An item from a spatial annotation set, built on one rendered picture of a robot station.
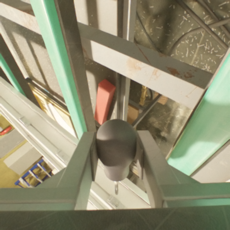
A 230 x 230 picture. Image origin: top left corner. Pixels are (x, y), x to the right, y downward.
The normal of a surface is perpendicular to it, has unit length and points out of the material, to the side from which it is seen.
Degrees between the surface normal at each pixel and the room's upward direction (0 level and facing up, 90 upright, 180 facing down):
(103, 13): 0
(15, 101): 90
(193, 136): 0
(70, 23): 90
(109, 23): 0
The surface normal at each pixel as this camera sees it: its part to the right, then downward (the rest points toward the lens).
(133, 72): -0.63, 0.61
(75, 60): 0.78, 0.49
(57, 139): -0.01, -0.62
